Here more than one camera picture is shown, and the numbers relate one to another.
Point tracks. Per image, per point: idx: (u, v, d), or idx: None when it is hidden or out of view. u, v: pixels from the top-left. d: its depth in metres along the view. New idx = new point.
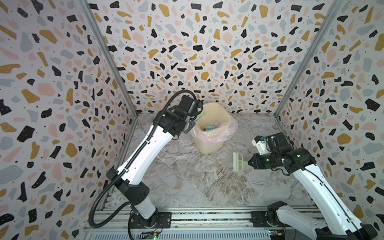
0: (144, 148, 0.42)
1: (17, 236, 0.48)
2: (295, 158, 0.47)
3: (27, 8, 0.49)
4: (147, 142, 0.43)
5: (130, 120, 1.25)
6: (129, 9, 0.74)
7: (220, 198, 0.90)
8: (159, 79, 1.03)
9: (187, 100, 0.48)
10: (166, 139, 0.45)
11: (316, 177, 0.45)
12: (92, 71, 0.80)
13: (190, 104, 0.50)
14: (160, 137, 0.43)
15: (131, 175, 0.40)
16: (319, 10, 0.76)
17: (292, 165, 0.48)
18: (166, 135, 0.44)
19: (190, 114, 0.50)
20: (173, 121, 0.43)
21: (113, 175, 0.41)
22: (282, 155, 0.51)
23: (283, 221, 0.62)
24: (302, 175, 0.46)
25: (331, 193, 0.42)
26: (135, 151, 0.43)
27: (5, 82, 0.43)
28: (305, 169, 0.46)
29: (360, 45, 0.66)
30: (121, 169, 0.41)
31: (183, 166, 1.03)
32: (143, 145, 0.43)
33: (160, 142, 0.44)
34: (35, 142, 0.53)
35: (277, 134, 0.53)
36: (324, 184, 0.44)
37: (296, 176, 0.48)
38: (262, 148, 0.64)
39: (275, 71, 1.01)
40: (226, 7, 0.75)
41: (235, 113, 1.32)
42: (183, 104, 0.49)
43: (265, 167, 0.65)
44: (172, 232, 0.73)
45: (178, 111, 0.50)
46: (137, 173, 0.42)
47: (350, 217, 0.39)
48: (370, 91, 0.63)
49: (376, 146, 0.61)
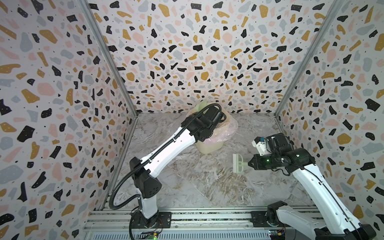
0: (170, 145, 0.46)
1: (17, 236, 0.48)
2: (294, 157, 0.48)
3: (27, 8, 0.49)
4: (174, 141, 0.47)
5: (130, 121, 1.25)
6: (129, 9, 0.74)
7: (220, 198, 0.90)
8: (159, 79, 1.03)
9: (214, 110, 0.53)
10: (190, 144, 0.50)
11: (315, 176, 0.45)
12: (92, 71, 0.80)
13: (217, 114, 0.54)
14: (185, 139, 0.47)
15: (153, 167, 0.44)
16: (319, 10, 0.76)
17: (291, 165, 0.49)
18: (191, 138, 0.48)
19: (215, 124, 0.56)
20: (199, 127, 0.48)
21: (134, 164, 0.44)
22: (282, 155, 0.52)
23: (283, 221, 0.62)
24: (302, 175, 0.46)
25: (329, 192, 0.43)
26: (161, 145, 0.47)
27: (5, 82, 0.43)
28: (304, 169, 0.46)
29: (360, 45, 0.66)
30: (145, 159, 0.45)
31: (183, 166, 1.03)
32: (169, 142, 0.47)
33: (185, 143, 0.48)
34: (35, 142, 0.53)
35: (277, 134, 0.54)
36: (323, 183, 0.44)
37: (295, 175, 0.48)
38: (262, 149, 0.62)
39: (275, 71, 1.01)
40: (226, 7, 0.75)
41: (235, 113, 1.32)
42: (209, 113, 0.53)
43: (265, 168, 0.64)
44: (172, 232, 0.73)
45: (205, 119, 0.54)
46: (159, 166, 0.45)
47: (348, 216, 0.40)
48: (370, 91, 0.63)
49: (376, 146, 0.61)
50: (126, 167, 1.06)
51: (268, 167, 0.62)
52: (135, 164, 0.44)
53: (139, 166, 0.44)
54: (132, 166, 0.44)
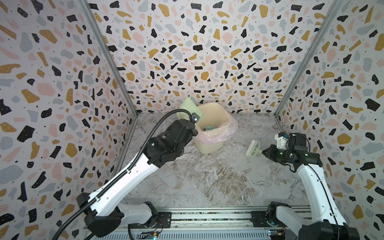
0: (122, 178, 0.39)
1: (17, 236, 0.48)
2: (302, 155, 0.53)
3: (26, 8, 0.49)
4: (128, 173, 0.40)
5: (130, 121, 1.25)
6: (129, 9, 0.74)
7: (220, 198, 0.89)
8: (159, 79, 1.03)
9: (178, 126, 0.43)
10: (151, 171, 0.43)
11: (315, 174, 0.48)
12: (92, 71, 0.80)
13: (183, 130, 0.45)
14: (142, 168, 0.40)
15: (101, 206, 0.37)
16: (319, 10, 0.76)
17: (297, 162, 0.53)
18: (150, 167, 0.41)
19: (183, 141, 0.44)
20: (161, 153, 0.41)
21: (81, 203, 0.38)
22: (293, 151, 0.56)
23: (279, 218, 0.63)
24: (303, 170, 0.50)
25: (324, 189, 0.45)
26: (112, 178, 0.40)
27: (6, 82, 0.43)
28: (308, 164, 0.50)
29: (360, 45, 0.66)
30: (93, 196, 0.38)
31: (183, 166, 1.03)
32: (123, 174, 0.40)
33: (142, 173, 0.41)
34: (35, 142, 0.53)
35: (299, 134, 0.58)
36: (321, 181, 0.47)
37: (298, 172, 0.52)
38: (281, 143, 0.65)
39: (275, 71, 1.01)
40: (226, 7, 0.75)
41: (235, 113, 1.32)
42: (174, 129, 0.44)
43: (276, 159, 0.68)
44: (172, 232, 0.73)
45: (170, 138, 0.45)
46: (109, 204, 0.39)
47: (334, 211, 0.41)
48: (370, 91, 0.63)
49: (376, 146, 0.61)
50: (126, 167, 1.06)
51: (279, 160, 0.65)
52: (81, 203, 0.38)
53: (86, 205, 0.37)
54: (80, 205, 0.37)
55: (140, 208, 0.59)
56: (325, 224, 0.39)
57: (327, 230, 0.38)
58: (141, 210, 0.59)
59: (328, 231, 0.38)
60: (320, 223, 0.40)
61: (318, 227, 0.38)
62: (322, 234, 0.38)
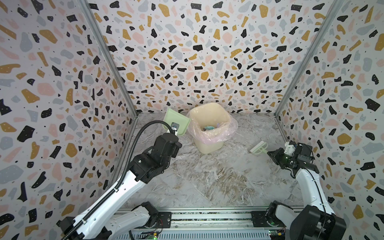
0: (110, 197, 0.40)
1: (17, 236, 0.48)
2: (301, 163, 0.58)
3: (26, 8, 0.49)
4: (116, 191, 0.41)
5: (130, 120, 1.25)
6: (129, 9, 0.74)
7: (220, 198, 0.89)
8: (159, 79, 1.03)
9: (162, 142, 0.45)
10: (138, 188, 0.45)
11: (310, 175, 0.54)
12: (92, 71, 0.80)
13: (168, 144, 0.48)
14: (130, 185, 0.42)
15: (88, 228, 0.37)
16: (319, 10, 0.76)
17: (296, 168, 0.58)
18: (138, 183, 0.43)
19: (167, 155, 0.50)
20: (148, 169, 0.44)
21: (65, 228, 0.37)
22: (295, 160, 0.62)
23: (277, 216, 0.63)
24: (300, 173, 0.55)
25: (317, 186, 0.50)
26: (99, 199, 0.40)
27: (6, 82, 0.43)
28: (304, 169, 0.56)
29: (360, 45, 0.66)
30: (79, 219, 0.38)
31: (183, 166, 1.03)
32: (110, 193, 0.41)
33: (130, 190, 0.42)
34: (36, 142, 0.53)
35: (306, 145, 0.62)
36: (315, 180, 0.52)
37: (297, 177, 0.56)
38: (289, 150, 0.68)
39: (275, 71, 1.01)
40: (226, 7, 0.75)
41: (235, 113, 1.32)
42: (159, 145, 0.46)
43: (278, 162, 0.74)
44: (172, 232, 0.73)
45: (155, 154, 0.48)
46: (97, 226, 0.39)
47: (323, 202, 0.45)
48: (370, 91, 0.63)
49: (376, 146, 0.61)
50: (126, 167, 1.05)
51: (281, 163, 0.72)
52: (65, 228, 0.37)
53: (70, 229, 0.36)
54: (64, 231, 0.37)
55: (132, 217, 0.56)
56: (313, 208, 0.43)
57: (314, 214, 0.41)
58: (133, 219, 0.56)
59: (315, 215, 0.41)
60: (308, 207, 0.43)
61: (307, 211, 0.41)
62: (309, 217, 0.41)
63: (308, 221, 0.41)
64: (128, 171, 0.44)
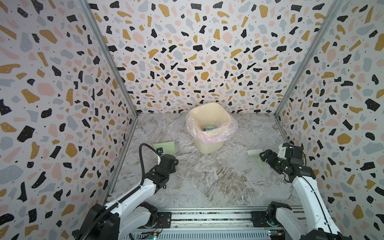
0: (137, 191, 0.52)
1: (17, 236, 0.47)
2: (296, 169, 0.55)
3: (26, 8, 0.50)
4: (140, 188, 0.53)
5: (130, 120, 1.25)
6: (129, 9, 0.74)
7: (220, 198, 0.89)
8: (159, 79, 1.03)
9: (165, 160, 0.64)
10: (149, 195, 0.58)
11: (309, 185, 0.51)
12: (92, 71, 0.80)
13: (170, 161, 0.67)
14: (149, 185, 0.56)
15: (121, 209, 0.44)
16: (319, 10, 0.76)
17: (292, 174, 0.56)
18: (153, 188, 0.57)
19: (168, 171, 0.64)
20: (160, 180, 0.61)
21: (95, 214, 0.41)
22: (289, 165, 0.59)
23: (278, 219, 0.63)
24: (297, 181, 0.53)
25: (317, 200, 0.47)
26: (127, 192, 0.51)
27: (6, 82, 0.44)
28: (301, 177, 0.53)
29: (360, 45, 0.66)
30: (111, 204, 0.45)
31: (183, 166, 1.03)
32: (136, 188, 0.53)
33: (149, 189, 0.56)
34: (36, 142, 0.53)
35: (296, 147, 0.60)
36: (314, 191, 0.49)
37: (295, 186, 0.54)
38: (282, 153, 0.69)
39: (275, 71, 1.01)
40: (226, 7, 0.75)
41: (235, 113, 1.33)
42: (162, 163, 0.65)
43: (273, 166, 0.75)
44: (173, 232, 0.73)
45: (160, 170, 0.65)
46: (125, 212, 0.46)
47: (327, 219, 0.43)
48: (370, 91, 0.63)
49: (376, 146, 0.61)
50: (126, 167, 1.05)
51: (276, 167, 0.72)
52: (96, 212, 0.41)
53: (104, 212, 0.43)
54: (89, 221, 0.40)
55: (134, 215, 0.57)
56: (319, 233, 0.40)
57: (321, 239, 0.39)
58: (136, 217, 0.57)
59: None
60: (315, 232, 0.41)
61: (313, 236, 0.39)
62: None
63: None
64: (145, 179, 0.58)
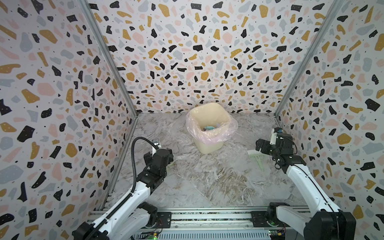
0: (128, 199, 0.48)
1: (17, 236, 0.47)
2: (288, 159, 0.58)
3: (27, 8, 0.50)
4: (132, 195, 0.50)
5: (130, 121, 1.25)
6: (129, 9, 0.74)
7: (220, 198, 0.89)
8: (159, 79, 1.03)
9: (158, 158, 0.58)
10: (146, 198, 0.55)
11: (302, 171, 0.53)
12: (92, 71, 0.80)
13: (163, 158, 0.61)
14: (143, 190, 0.52)
15: (110, 226, 0.41)
16: (319, 10, 0.76)
17: (285, 165, 0.58)
18: (147, 191, 0.54)
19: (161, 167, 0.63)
20: (154, 180, 0.57)
21: (83, 233, 0.39)
22: (280, 156, 0.61)
23: (280, 217, 0.62)
24: (291, 170, 0.55)
25: (313, 183, 0.49)
26: (118, 202, 0.47)
27: (6, 82, 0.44)
28: (294, 165, 0.55)
29: (360, 45, 0.66)
30: (99, 221, 0.42)
31: (183, 166, 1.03)
32: (127, 196, 0.49)
33: (142, 194, 0.52)
34: (36, 142, 0.53)
35: (286, 136, 0.60)
36: (308, 176, 0.51)
37: (289, 174, 0.56)
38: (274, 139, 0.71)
39: (275, 71, 1.01)
40: (226, 7, 0.75)
41: (235, 113, 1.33)
42: (155, 161, 0.59)
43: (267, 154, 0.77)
44: (172, 232, 0.73)
45: (154, 168, 0.60)
46: (116, 226, 0.43)
47: (327, 200, 0.44)
48: (370, 91, 0.63)
49: (376, 146, 0.61)
50: (126, 167, 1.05)
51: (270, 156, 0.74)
52: (83, 232, 0.39)
53: (92, 230, 0.40)
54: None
55: (132, 221, 0.56)
56: (323, 214, 0.41)
57: (326, 219, 0.40)
58: (134, 223, 0.56)
59: (328, 221, 0.39)
60: (319, 213, 0.42)
61: (319, 218, 0.40)
62: (323, 224, 0.39)
63: (323, 228, 0.39)
64: (138, 182, 0.54)
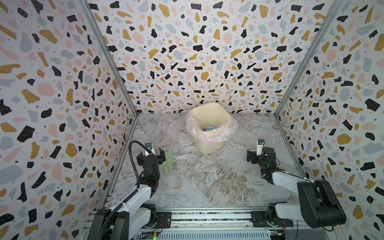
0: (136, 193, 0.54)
1: (17, 236, 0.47)
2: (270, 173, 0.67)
3: (26, 8, 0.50)
4: (138, 190, 0.57)
5: (130, 121, 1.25)
6: (129, 9, 0.74)
7: (220, 198, 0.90)
8: (159, 79, 1.03)
9: (149, 167, 0.62)
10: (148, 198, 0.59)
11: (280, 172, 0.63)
12: (92, 71, 0.80)
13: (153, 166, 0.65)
14: (145, 188, 0.59)
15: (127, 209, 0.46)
16: (319, 10, 0.76)
17: (269, 178, 0.68)
18: (148, 192, 0.60)
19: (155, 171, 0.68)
20: (151, 185, 0.62)
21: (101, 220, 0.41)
22: (265, 171, 0.70)
23: (280, 214, 0.62)
24: (275, 177, 0.64)
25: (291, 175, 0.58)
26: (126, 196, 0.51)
27: (6, 82, 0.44)
28: (275, 173, 0.64)
29: (360, 45, 0.66)
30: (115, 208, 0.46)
31: (183, 166, 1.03)
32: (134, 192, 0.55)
33: (145, 191, 0.58)
34: (35, 142, 0.53)
35: (271, 152, 0.69)
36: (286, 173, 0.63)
37: (274, 181, 0.65)
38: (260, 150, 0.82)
39: (275, 71, 1.01)
40: (226, 7, 0.75)
41: (235, 113, 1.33)
42: (147, 169, 0.63)
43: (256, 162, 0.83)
44: (173, 232, 0.73)
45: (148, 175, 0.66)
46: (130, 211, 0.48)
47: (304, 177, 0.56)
48: (370, 91, 0.63)
49: (376, 146, 0.61)
50: (126, 167, 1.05)
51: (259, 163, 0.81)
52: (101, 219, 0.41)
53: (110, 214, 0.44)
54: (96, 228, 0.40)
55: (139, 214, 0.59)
56: (303, 184, 0.47)
57: (307, 186, 0.46)
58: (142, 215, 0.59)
59: (308, 188, 0.46)
60: (300, 184, 0.47)
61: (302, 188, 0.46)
62: (306, 190, 0.46)
63: (308, 195, 0.45)
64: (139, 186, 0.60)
